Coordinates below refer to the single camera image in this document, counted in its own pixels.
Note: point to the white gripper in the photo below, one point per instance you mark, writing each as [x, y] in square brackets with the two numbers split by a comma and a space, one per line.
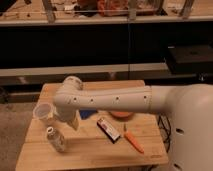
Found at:
[67, 116]

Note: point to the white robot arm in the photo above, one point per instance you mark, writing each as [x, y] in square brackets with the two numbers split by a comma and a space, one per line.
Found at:
[190, 108]

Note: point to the small clear plastic bottle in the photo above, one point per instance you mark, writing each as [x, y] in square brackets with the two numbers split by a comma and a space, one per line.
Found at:
[56, 139]

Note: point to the blue sponge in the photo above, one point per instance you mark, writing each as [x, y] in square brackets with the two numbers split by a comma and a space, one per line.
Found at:
[84, 114]

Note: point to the translucent plastic cup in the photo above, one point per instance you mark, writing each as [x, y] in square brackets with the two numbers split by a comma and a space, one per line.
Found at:
[44, 113]

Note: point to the wooden folding table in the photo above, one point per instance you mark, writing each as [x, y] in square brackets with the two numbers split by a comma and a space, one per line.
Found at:
[89, 148]

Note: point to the orange bowl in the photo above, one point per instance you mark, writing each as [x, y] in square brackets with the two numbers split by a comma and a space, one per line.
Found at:
[117, 114]

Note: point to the black rectangular box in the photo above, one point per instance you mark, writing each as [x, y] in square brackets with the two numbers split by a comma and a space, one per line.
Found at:
[111, 132]

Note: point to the orange toy carrot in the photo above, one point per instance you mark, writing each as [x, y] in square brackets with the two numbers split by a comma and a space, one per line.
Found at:
[132, 140]

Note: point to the metal shelf rack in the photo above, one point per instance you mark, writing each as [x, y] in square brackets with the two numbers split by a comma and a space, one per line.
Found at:
[47, 40]

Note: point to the black box on shelf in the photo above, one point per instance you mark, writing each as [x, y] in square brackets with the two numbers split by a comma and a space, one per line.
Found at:
[195, 59]

